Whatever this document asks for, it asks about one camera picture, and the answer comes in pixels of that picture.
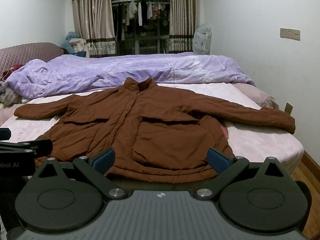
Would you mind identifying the brown padded jacket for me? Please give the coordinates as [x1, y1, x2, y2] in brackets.
[14, 78, 296, 183]

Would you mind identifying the pile of clothes by headboard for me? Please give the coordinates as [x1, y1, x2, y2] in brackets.
[1, 64, 23, 106]

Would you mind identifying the pink bed sheet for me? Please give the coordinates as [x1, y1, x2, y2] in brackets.
[1, 83, 304, 173]

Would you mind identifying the purple duvet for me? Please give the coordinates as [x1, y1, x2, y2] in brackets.
[5, 52, 254, 99]

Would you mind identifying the mauve quilted headboard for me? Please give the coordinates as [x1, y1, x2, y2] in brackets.
[0, 42, 63, 74]

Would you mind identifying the blue and white plush pile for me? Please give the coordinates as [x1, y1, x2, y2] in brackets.
[60, 31, 90, 57]

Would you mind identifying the covered standing fan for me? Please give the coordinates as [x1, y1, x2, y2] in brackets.
[193, 24, 212, 55]

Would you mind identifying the left beige striped curtain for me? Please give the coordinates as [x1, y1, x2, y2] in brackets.
[72, 0, 116, 58]

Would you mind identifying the beige striped curtain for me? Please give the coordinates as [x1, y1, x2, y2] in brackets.
[72, 0, 116, 58]
[168, 0, 197, 53]

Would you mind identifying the right beige striped curtain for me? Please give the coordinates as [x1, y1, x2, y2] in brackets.
[168, 0, 197, 53]

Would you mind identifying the low wall socket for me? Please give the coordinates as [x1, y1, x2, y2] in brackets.
[284, 102, 293, 115]

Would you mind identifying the wall switch panel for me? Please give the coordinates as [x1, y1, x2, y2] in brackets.
[280, 28, 300, 41]

